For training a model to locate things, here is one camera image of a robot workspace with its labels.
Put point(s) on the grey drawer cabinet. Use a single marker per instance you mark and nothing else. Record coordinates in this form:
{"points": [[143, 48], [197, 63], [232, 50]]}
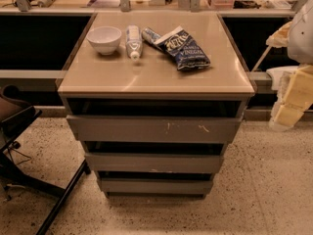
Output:
{"points": [[116, 86]]}

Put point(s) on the clear plastic water bottle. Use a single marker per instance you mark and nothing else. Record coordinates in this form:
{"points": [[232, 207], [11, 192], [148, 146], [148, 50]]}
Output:
{"points": [[134, 43]]}

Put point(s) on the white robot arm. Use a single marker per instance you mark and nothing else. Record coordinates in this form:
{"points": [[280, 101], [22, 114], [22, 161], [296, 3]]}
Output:
{"points": [[296, 36]]}

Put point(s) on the blue vinegar chips bag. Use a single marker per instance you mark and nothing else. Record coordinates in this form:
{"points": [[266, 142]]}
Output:
{"points": [[180, 46]]}

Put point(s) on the white ceramic bowl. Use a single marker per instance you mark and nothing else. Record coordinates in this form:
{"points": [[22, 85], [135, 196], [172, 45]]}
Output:
{"points": [[104, 39]]}

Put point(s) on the grey top drawer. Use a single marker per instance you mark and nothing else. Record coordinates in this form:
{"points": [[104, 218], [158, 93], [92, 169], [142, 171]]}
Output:
{"points": [[154, 129]]}

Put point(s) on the taped gripper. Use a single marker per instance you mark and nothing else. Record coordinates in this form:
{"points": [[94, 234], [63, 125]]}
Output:
{"points": [[302, 38]]}

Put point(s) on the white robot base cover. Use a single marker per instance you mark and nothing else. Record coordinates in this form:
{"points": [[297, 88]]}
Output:
{"points": [[277, 73]]}

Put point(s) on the grey middle drawer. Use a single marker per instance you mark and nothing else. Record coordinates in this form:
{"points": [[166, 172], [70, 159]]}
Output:
{"points": [[153, 163]]}

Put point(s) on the white-tipped grey rod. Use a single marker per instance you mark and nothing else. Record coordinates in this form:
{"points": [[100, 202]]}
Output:
{"points": [[264, 54]]}

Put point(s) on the grey bottom drawer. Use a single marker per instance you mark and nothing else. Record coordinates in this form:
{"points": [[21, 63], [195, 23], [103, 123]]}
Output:
{"points": [[155, 187]]}

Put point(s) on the grey drawer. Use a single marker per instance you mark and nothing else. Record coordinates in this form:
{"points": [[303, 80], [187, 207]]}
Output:
{"points": [[155, 187], [154, 129], [153, 163]]}

